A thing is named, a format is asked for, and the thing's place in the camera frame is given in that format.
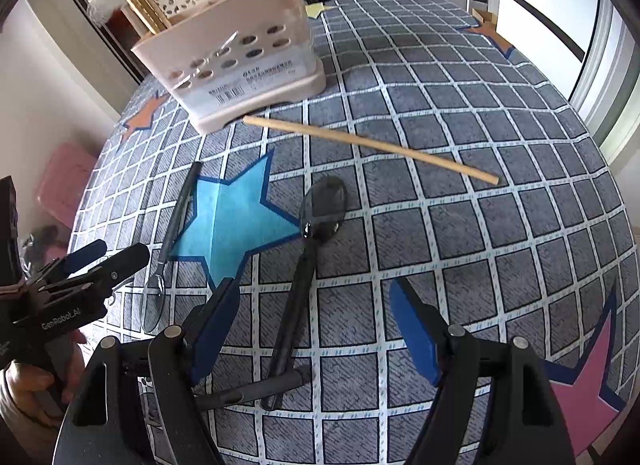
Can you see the white refrigerator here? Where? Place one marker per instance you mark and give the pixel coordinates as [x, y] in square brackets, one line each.
[545, 0]

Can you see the beige plastic utensil holder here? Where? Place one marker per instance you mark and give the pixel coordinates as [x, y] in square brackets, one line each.
[235, 60]

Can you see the small cardboard box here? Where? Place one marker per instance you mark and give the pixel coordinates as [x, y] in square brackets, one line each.
[484, 16]

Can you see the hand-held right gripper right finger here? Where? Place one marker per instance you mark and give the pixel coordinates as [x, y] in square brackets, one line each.
[415, 335]

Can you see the pink plastic stool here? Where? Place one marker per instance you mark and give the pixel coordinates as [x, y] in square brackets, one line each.
[65, 180]

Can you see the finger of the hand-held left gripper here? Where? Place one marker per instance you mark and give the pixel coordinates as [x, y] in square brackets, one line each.
[120, 265]
[85, 252]

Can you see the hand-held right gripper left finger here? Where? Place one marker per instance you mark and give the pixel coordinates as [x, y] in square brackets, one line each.
[215, 325]

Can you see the white sliding door frame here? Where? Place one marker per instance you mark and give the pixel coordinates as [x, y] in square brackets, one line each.
[605, 70]

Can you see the blue checked star tablecloth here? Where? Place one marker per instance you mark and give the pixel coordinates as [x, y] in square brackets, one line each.
[450, 225]

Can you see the person's left hand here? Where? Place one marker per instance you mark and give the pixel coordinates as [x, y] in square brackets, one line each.
[25, 387]

